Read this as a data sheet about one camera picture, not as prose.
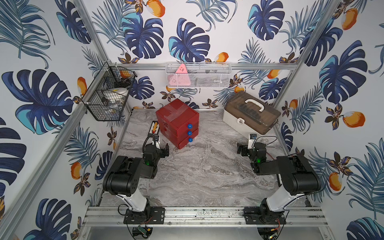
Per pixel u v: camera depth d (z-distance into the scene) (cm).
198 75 92
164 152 76
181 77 90
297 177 47
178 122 87
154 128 109
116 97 81
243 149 88
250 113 92
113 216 75
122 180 46
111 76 93
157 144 80
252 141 84
